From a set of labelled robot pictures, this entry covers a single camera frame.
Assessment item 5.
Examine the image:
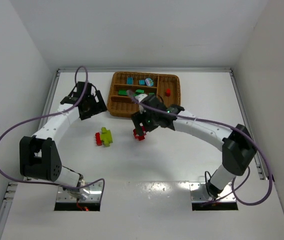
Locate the blue lego base piece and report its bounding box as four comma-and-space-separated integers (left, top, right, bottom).
138, 79, 145, 86

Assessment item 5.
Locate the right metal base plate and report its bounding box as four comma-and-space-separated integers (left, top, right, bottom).
190, 181, 238, 204

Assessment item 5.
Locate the small red lego brick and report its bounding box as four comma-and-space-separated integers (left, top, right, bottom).
165, 88, 171, 97

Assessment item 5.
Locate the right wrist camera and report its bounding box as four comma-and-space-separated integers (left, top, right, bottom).
134, 93, 148, 103

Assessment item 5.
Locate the blue monster face lego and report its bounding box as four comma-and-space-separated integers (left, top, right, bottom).
144, 77, 154, 87

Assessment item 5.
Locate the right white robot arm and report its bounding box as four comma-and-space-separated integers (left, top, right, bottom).
131, 94, 257, 198

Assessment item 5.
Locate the long green lego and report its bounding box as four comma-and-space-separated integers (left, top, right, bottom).
118, 90, 127, 96

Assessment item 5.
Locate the lime green lego piece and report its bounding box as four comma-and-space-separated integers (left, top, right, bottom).
100, 127, 113, 147

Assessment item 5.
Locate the red lego arch piece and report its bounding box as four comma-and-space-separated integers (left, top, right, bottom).
133, 126, 147, 141

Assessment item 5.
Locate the metal base plate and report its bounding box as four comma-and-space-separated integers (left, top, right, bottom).
190, 181, 238, 204
55, 180, 104, 204

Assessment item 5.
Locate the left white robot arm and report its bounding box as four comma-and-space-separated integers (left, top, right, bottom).
19, 81, 107, 192

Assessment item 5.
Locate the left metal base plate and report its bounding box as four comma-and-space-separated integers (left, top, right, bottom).
55, 180, 104, 204

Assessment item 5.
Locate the brown wicker divided basket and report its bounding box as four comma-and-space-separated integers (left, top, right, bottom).
106, 71, 182, 118

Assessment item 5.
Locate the green upturned lego brick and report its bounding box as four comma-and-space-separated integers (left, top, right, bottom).
135, 89, 145, 95

